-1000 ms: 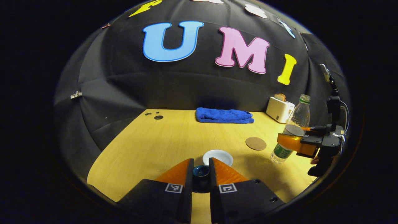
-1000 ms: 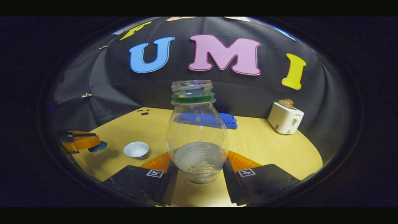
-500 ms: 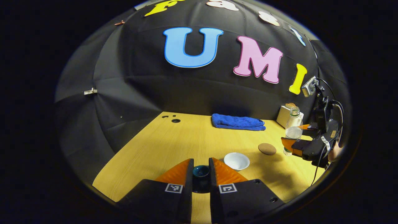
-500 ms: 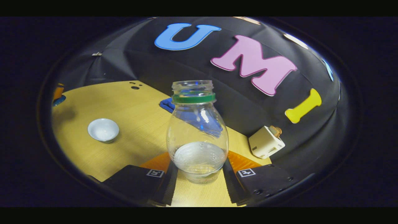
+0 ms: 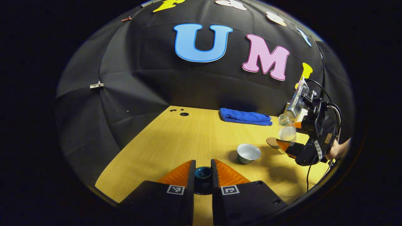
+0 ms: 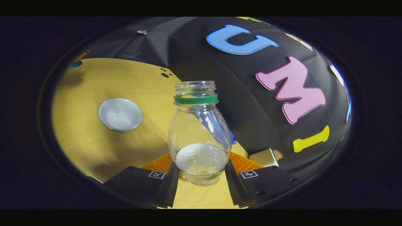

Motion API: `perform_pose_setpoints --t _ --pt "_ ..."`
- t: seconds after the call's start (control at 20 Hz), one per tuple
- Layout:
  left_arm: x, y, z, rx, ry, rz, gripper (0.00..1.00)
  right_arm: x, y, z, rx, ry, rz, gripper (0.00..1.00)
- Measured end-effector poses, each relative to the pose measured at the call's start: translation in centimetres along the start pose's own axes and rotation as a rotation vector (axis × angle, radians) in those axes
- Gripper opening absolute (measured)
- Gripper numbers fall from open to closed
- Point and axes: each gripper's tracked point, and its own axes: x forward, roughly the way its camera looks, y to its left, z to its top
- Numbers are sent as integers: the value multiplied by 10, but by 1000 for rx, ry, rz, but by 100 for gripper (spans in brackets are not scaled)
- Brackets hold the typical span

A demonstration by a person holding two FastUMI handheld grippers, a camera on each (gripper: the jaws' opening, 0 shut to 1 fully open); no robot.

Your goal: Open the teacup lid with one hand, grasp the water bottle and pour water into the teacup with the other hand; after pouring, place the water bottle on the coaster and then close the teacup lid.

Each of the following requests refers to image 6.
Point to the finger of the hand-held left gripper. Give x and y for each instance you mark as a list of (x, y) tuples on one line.
[(81, 57)]

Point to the black backdrop cloth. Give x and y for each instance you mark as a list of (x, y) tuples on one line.
[(251, 103)]

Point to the white metal clip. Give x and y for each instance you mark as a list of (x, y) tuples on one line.
[(142, 32)]

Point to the dark teacup with white inside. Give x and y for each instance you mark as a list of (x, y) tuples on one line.
[(120, 114)]

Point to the toasted bread slice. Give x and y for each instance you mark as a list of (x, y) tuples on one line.
[(278, 154)]

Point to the folded blue towel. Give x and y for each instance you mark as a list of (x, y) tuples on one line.
[(232, 138)]

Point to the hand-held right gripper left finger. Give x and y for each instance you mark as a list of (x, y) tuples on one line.
[(168, 188)]

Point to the clear plastic water bottle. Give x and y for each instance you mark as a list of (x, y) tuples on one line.
[(198, 125)]

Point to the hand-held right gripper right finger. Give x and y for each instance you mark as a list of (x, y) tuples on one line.
[(234, 188)]

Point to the white toaster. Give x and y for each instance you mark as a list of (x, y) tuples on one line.
[(263, 157)]

